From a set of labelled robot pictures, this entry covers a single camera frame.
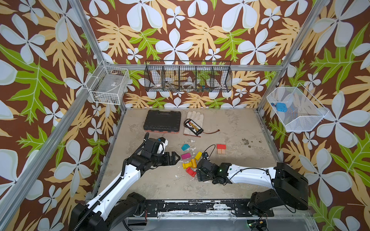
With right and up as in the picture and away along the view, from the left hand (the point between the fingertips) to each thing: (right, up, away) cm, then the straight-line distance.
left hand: (173, 157), depth 78 cm
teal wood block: (+6, +2, +18) cm, 19 cm away
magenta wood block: (+7, -3, +16) cm, 18 cm away
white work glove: (+17, +22, +34) cm, 44 cm away
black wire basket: (+8, +51, +20) cm, 56 cm away
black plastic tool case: (-10, +20, +28) cm, 36 cm away
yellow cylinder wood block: (+7, -8, +10) cm, 15 cm away
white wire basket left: (-41, +42, +8) cm, 59 cm away
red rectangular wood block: (+32, +2, +20) cm, 38 cm away
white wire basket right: (+71, +26, +5) cm, 76 cm away
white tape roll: (+10, +47, +21) cm, 52 cm away
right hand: (+16, -12, +7) cm, 21 cm away
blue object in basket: (+65, +29, +8) cm, 71 cm away
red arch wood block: (+10, -11, +8) cm, 17 cm away
